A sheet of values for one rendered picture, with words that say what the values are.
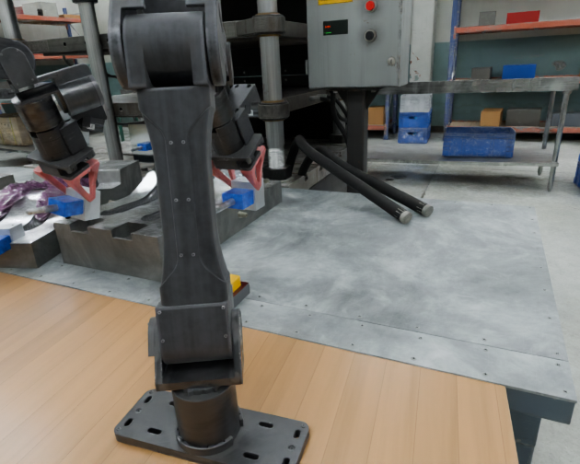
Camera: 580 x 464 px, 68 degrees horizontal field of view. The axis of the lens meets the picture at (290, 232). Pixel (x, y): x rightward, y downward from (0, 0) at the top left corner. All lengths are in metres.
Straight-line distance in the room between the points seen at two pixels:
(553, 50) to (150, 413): 7.03
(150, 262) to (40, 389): 0.29
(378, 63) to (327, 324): 0.97
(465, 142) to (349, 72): 2.97
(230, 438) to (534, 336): 0.42
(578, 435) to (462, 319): 1.14
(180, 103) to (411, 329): 0.44
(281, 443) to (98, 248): 0.56
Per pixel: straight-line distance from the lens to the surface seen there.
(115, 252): 0.87
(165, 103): 0.40
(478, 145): 4.36
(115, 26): 0.42
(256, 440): 0.49
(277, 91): 1.43
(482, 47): 7.23
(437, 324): 0.67
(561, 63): 7.27
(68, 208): 0.87
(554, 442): 1.74
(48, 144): 0.83
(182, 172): 0.40
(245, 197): 0.77
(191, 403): 0.44
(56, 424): 0.59
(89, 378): 0.64
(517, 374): 0.61
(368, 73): 1.45
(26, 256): 1.01
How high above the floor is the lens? 1.16
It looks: 22 degrees down
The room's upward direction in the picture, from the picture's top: 3 degrees counter-clockwise
